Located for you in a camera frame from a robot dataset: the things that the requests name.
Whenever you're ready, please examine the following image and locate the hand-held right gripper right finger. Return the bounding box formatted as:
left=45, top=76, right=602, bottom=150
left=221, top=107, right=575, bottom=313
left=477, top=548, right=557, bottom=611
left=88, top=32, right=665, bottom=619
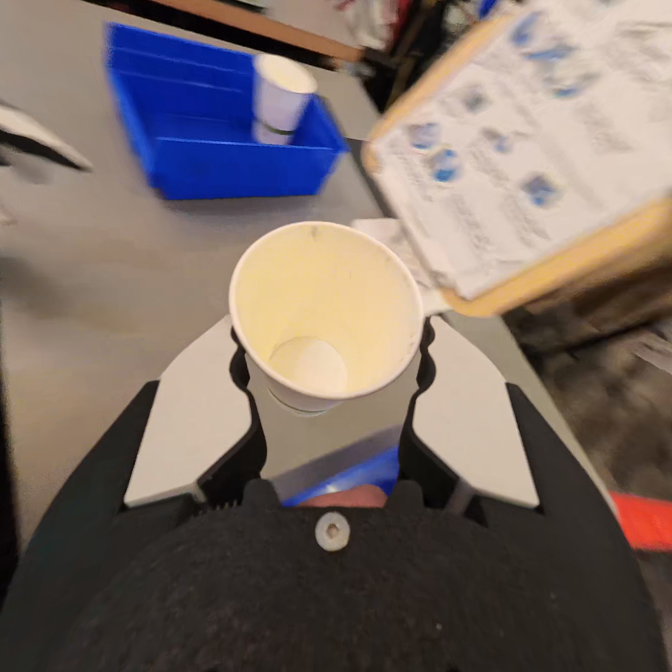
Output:
left=396, top=315, right=543, bottom=513

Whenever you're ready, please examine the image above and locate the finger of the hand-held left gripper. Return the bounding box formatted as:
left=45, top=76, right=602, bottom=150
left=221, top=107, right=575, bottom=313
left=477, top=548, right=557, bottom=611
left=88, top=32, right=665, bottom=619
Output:
left=0, top=102, right=95, bottom=174

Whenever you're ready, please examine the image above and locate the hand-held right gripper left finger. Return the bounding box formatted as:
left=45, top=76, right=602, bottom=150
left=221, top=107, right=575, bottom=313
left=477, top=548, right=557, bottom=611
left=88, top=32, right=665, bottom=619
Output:
left=123, top=315, right=268, bottom=512

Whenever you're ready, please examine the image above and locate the white paper cup green band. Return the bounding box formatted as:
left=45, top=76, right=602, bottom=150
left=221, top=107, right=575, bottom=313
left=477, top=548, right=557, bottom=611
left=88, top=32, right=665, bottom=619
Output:
left=228, top=220, right=425, bottom=418

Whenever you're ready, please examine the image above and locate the blue plastic bin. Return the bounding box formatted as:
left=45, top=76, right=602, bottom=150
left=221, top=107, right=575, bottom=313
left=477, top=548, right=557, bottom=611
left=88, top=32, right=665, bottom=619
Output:
left=281, top=446, right=401, bottom=508
left=104, top=22, right=349, bottom=201

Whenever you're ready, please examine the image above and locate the set of white paper cups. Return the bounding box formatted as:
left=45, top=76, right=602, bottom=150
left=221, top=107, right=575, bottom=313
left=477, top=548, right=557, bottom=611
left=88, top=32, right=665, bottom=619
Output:
left=251, top=52, right=319, bottom=147

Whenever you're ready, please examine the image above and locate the person's right hand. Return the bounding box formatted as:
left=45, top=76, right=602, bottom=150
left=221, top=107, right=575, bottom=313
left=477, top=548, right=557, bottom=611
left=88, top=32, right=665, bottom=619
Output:
left=301, top=483, right=390, bottom=509

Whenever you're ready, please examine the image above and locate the tan cardboard box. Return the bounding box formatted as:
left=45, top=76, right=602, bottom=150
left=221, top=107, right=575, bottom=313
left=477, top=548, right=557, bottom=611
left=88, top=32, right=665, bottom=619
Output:
left=503, top=251, right=672, bottom=359

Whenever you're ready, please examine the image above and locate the wooden document board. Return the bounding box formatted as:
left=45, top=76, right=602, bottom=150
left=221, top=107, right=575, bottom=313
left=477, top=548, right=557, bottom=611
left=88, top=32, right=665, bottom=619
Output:
left=362, top=10, right=672, bottom=319

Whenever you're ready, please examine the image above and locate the red orange bag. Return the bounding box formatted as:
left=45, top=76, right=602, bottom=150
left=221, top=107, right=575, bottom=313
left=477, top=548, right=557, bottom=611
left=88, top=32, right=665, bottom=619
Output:
left=610, top=490, right=672, bottom=553

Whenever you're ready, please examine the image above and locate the grey table with wooden edge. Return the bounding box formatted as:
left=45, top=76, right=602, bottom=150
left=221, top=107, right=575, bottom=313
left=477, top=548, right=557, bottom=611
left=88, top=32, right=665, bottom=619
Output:
left=79, top=0, right=368, bottom=66

